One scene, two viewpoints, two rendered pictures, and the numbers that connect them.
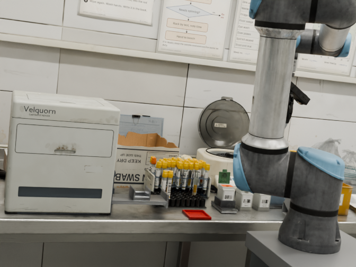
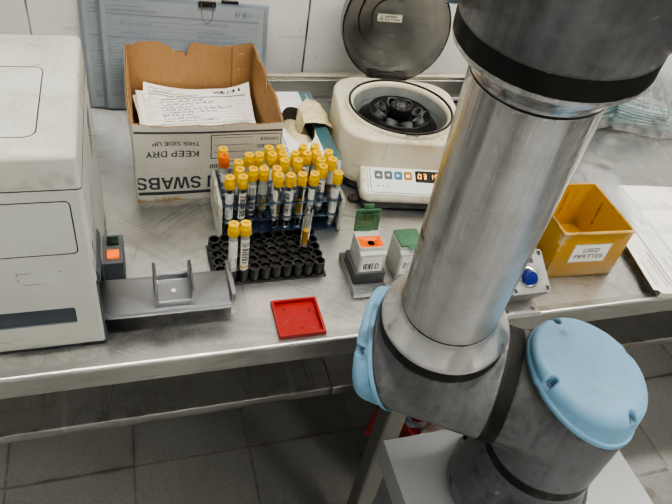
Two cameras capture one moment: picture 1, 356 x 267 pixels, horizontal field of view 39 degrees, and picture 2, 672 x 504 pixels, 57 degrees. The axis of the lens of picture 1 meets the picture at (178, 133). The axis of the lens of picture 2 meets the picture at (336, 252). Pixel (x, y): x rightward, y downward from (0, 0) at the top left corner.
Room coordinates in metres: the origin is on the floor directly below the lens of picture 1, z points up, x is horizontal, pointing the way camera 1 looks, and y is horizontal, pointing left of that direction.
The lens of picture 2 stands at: (0.84, -0.08, 1.55)
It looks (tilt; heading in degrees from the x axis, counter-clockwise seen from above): 42 degrees down; 357
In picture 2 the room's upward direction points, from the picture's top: 11 degrees clockwise
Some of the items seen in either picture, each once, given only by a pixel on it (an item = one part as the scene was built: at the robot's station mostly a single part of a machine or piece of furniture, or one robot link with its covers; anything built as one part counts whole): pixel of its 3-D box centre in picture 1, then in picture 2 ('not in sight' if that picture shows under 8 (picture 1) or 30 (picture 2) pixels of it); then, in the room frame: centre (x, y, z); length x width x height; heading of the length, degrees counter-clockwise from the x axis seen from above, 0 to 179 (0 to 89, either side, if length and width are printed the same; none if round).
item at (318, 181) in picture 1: (315, 176); (560, 400); (1.20, -0.35, 1.08); 0.13 x 0.12 x 0.14; 77
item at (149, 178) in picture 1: (177, 183); (276, 200); (1.66, -0.02, 0.91); 0.20 x 0.10 x 0.07; 110
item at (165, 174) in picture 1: (177, 186); (268, 234); (1.55, -0.02, 0.93); 0.17 x 0.09 x 0.11; 110
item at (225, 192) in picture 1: (225, 195); (366, 256); (1.54, -0.17, 0.92); 0.05 x 0.04 x 0.06; 19
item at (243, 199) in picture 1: (243, 198); (405, 253); (1.58, -0.24, 0.91); 0.05 x 0.04 x 0.07; 20
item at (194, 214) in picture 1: (196, 214); (298, 317); (1.44, -0.08, 0.88); 0.07 x 0.07 x 0.01; 20
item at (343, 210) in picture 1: (322, 195); (569, 229); (1.69, -0.52, 0.93); 0.13 x 0.13 x 0.10; 17
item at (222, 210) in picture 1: (224, 203); (363, 269); (1.54, -0.17, 0.89); 0.09 x 0.05 x 0.04; 19
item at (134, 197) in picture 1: (132, 195); (156, 290); (1.41, 0.11, 0.92); 0.21 x 0.07 x 0.05; 110
